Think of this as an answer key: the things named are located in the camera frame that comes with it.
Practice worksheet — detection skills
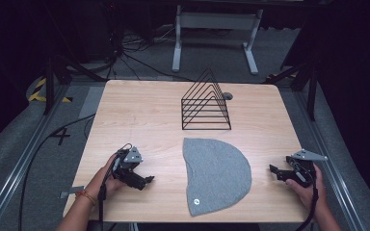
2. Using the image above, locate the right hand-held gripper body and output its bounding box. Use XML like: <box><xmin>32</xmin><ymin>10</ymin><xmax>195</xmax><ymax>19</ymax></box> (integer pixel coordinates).
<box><xmin>283</xmin><ymin>148</ymin><xmax>329</xmax><ymax>189</ymax></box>

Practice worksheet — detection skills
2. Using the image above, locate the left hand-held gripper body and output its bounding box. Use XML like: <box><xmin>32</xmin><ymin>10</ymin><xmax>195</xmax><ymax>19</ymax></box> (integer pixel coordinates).
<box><xmin>112</xmin><ymin>145</ymin><xmax>147</xmax><ymax>191</ymax></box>

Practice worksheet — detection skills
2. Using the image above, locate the grey knit beanie hat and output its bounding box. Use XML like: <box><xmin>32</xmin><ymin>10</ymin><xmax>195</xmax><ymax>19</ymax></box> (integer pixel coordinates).
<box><xmin>181</xmin><ymin>137</ymin><xmax>252</xmax><ymax>218</ymax></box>

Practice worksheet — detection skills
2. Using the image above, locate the person's right hand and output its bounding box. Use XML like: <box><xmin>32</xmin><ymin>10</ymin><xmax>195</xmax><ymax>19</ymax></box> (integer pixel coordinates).
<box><xmin>285</xmin><ymin>163</ymin><xmax>329</xmax><ymax>212</ymax></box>

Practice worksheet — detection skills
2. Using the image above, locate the person's left hand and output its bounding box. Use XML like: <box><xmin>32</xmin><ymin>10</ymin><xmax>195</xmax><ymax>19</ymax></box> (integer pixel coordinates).
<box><xmin>85</xmin><ymin>153</ymin><xmax>125</xmax><ymax>202</ymax></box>

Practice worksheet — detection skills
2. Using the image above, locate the grey tape strip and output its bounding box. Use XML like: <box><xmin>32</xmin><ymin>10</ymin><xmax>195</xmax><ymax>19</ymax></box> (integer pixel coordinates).
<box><xmin>58</xmin><ymin>185</ymin><xmax>87</xmax><ymax>199</ymax></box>

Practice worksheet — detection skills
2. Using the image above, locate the black metal stand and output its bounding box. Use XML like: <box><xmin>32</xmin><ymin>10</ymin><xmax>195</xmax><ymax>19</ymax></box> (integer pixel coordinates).
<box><xmin>42</xmin><ymin>53</ymin><xmax>108</xmax><ymax>116</ymax></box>
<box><xmin>262</xmin><ymin>60</ymin><xmax>320</xmax><ymax>122</ymax></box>

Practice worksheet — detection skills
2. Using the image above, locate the yellow and black floor tape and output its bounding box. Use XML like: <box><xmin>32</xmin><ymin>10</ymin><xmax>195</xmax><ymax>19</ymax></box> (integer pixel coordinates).
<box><xmin>27</xmin><ymin>77</ymin><xmax>74</xmax><ymax>104</ymax></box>

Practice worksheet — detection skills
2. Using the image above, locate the aluminium floor rail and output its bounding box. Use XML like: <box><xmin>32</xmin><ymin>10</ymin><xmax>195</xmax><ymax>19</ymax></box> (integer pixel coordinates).
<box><xmin>0</xmin><ymin>84</ymin><xmax>71</xmax><ymax>231</ymax></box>
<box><xmin>292</xmin><ymin>89</ymin><xmax>370</xmax><ymax>231</ymax></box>

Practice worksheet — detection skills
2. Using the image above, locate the right hand-held gripper cable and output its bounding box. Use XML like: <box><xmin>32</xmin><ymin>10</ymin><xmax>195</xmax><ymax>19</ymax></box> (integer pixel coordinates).
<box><xmin>303</xmin><ymin>185</ymin><xmax>320</xmax><ymax>231</ymax></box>

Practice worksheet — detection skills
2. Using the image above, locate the hand-held gripper cable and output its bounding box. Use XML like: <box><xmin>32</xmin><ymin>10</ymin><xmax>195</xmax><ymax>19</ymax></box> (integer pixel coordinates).
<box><xmin>303</xmin><ymin>185</ymin><xmax>320</xmax><ymax>231</ymax></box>
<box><xmin>96</xmin><ymin>142</ymin><xmax>133</xmax><ymax>227</ymax></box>

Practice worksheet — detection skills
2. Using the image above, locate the left hand-held gripper cable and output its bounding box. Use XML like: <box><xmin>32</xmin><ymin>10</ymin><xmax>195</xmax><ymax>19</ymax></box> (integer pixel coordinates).
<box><xmin>96</xmin><ymin>142</ymin><xmax>133</xmax><ymax>227</ymax></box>

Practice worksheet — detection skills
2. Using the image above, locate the orange wrist bracelet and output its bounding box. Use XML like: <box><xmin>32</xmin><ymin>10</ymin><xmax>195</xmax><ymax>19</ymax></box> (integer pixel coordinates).
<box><xmin>75</xmin><ymin>190</ymin><xmax>98</xmax><ymax>207</ymax></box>

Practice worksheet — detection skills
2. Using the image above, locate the black wire triangular rack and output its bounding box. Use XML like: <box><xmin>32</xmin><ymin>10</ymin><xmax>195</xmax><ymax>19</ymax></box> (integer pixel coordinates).
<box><xmin>180</xmin><ymin>67</ymin><xmax>232</xmax><ymax>131</ymax></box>

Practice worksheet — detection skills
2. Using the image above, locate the thick black floor cable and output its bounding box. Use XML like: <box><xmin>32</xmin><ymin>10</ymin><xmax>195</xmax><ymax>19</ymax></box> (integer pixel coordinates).
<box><xmin>17</xmin><ymin>113</ymin><xmax>97</xmax><ymax>231</ymax></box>

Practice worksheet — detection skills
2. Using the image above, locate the bundle of black floor cables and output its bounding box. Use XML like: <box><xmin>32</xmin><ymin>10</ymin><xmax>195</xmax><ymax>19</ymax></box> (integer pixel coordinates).
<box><xmin>107</xmin><ymin>25</ymin><xmax>195</xmax><ymax>83</ymax></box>

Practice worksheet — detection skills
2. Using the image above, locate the white metal stand frame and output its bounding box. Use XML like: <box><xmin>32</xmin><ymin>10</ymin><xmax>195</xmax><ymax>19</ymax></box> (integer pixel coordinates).
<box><xmin>172</xmin><ymin>4</ymin><xmax>265</xmax><ymax>76</ymax></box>

